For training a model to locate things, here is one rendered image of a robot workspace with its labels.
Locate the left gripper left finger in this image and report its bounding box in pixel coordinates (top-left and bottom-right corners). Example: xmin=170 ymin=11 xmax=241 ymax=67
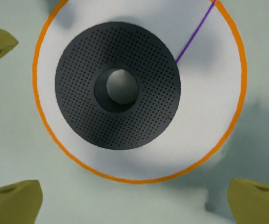
xmin=0 ymin=180 xmax=43 ymax=224

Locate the white flat disc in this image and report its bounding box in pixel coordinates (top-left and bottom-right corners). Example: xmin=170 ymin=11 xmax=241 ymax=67
xmin=37 ymin=0 xmax=242 ymax=180

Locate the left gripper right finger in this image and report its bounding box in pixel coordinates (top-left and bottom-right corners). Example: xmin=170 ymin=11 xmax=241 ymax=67
xmin=227 ymin=178 xmax=269 ymax=224

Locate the orange painted ring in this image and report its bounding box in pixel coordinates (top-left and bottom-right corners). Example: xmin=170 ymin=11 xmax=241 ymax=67
xmin=32 ymin=0 xmax=248 ymax=184

